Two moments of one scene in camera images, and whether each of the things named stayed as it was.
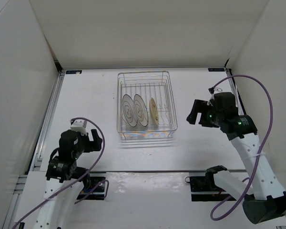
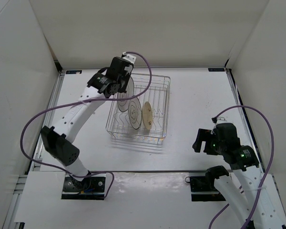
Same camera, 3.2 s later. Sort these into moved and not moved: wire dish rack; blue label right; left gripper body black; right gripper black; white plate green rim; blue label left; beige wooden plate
Moved: left gripper body black; wire dish rack; beige wooden plate; right gripper black; white plate green rim
Not moved: blue label right; blue label left
